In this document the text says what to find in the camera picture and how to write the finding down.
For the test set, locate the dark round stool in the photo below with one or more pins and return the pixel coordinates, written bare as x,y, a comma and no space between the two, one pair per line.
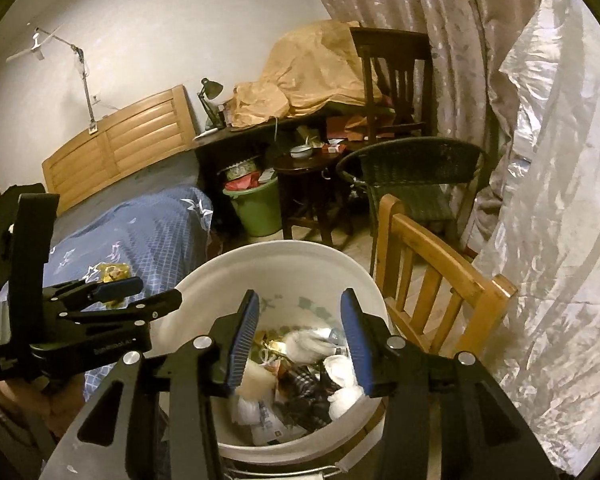
305,167

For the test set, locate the green plastic bucket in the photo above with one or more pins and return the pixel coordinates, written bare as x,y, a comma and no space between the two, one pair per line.
257,210

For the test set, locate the small white bowl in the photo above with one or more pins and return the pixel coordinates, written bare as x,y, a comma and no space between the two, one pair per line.
300,151

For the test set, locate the white ceiling fan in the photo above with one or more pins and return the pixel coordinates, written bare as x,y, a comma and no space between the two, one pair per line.
37,45

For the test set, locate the orange cover cloth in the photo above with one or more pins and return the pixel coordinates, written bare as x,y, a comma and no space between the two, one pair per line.
305,60

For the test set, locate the dark wooden desk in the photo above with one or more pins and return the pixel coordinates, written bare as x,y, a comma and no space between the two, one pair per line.
240,142

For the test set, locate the wooden headboard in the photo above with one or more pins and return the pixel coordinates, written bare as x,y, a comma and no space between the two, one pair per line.
130,145

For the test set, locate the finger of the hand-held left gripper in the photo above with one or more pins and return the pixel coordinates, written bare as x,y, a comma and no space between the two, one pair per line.
150,307
117,289

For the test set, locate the patterned curtain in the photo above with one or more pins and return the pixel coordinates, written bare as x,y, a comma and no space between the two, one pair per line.
455,10

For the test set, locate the light wooden chair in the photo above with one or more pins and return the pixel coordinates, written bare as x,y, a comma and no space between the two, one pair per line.
430,260

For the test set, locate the black checked plastic bag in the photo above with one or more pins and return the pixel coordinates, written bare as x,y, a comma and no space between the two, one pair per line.
305,390

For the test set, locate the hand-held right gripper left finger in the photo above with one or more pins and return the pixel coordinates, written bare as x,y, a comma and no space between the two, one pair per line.
245,345

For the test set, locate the person's left hand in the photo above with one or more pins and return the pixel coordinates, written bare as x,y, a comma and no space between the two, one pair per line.
35,400

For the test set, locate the white tissue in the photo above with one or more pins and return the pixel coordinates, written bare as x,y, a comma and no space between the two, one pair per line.
340,367

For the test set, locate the yellow snack packet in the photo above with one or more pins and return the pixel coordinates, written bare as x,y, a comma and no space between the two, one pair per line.
112,272

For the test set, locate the clamp-on phone holder arm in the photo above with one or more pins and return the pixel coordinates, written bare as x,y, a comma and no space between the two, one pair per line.
86,90

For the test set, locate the white wipes packet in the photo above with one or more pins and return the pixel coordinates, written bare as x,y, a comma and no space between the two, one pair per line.
270,422

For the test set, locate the dark wooden chair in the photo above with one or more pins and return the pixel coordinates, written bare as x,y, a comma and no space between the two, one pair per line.
395,45

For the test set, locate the dark wicker chair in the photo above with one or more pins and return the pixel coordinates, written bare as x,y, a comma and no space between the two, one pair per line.
415,170

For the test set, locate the white plastic bucket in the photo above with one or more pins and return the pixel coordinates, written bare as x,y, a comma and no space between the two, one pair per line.
300,265

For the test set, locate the black desk lamp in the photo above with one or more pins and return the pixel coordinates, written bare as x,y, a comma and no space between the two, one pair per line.
211,87

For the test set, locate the dark grey bed sheet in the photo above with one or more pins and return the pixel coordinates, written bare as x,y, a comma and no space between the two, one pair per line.
130,195

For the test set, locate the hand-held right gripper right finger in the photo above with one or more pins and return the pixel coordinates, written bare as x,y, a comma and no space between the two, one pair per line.
357,350

